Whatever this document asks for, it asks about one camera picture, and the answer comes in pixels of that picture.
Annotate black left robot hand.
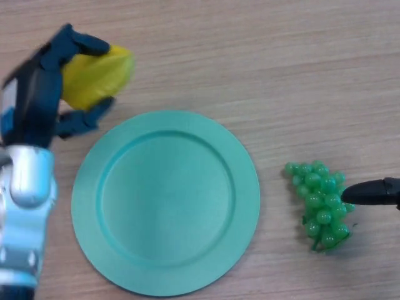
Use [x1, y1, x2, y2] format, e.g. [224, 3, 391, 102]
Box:
[0, 23, 115, 149]

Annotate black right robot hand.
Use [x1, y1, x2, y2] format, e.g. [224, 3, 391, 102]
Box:
[339, 177, 400, 212]

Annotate yellow starfruit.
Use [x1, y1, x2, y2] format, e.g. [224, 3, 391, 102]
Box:
[61, 44, 137, 111]

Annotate green round plate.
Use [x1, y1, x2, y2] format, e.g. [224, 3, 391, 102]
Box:
[71, 109, 261, 297]

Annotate green grape bunch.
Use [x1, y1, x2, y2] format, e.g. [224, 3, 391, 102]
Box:
[284, 161, 357, 253]

